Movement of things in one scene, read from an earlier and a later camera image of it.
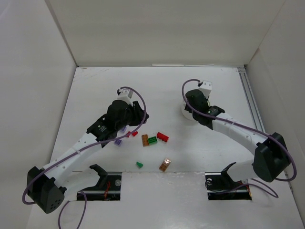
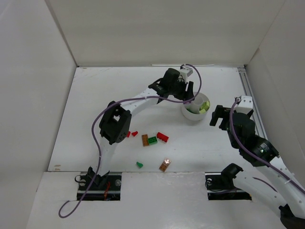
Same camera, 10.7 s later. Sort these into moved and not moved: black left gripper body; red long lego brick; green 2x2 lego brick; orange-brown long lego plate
Moved: black left gripper body
Not moved: orange-brown long lego plate; green 2x2 lego brick; red long lego brick
